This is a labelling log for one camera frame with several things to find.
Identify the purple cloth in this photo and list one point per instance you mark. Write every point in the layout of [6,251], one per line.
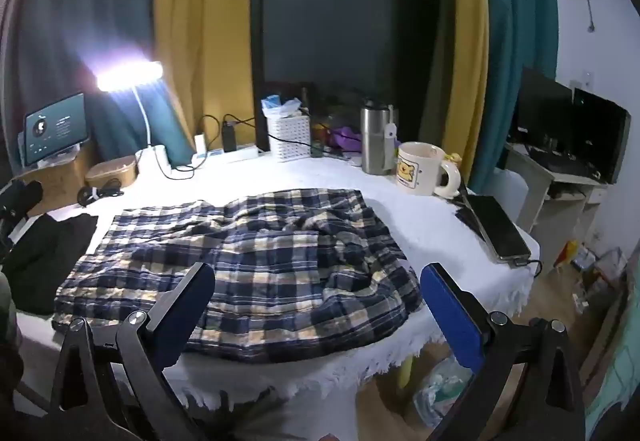
[345,140]

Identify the plaid pants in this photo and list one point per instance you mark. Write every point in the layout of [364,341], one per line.
[280,261]

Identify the steel thermos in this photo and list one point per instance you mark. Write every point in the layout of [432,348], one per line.
[372,141]

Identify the white power strip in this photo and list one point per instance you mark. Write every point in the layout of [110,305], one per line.
[240,154]

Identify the brown cardboard box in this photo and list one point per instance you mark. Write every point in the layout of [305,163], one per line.
[55,183]

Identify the black smartphone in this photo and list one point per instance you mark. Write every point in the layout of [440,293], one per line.
[497,228]

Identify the round wooden box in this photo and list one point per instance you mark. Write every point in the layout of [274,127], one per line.
[110,171]

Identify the blue tissue pack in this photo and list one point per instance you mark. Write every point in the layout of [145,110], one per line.
[277,106]

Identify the black cloth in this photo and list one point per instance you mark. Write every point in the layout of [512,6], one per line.
[45,261]

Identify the clear plastic bag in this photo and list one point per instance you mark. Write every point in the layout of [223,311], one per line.
[442,386]

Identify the white desk lamp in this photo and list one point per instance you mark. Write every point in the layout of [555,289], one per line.
[150,161]

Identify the small beige desk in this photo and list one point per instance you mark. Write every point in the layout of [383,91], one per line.
[540,201]

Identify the dark window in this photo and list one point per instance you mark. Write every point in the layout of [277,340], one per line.
[350,11]

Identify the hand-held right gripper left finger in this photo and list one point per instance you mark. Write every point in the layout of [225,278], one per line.
[185,311]

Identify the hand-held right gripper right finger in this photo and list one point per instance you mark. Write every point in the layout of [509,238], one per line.
[452,316]

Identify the white bear print mug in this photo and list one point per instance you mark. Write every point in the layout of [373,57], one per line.
[417,168]

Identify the tablet with dark screen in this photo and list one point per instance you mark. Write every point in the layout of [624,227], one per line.
[55,128]

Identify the black charger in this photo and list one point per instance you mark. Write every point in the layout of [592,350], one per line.
[229,136]

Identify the white plastic basket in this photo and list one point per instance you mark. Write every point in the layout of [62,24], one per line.
[289,141]

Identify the yellow curtain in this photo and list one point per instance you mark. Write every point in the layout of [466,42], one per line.
[200,21]
[465,46]

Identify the white charger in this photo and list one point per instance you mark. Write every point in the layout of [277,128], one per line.
[200,143]

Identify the black monitor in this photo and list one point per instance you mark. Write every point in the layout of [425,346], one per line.
[575,131]

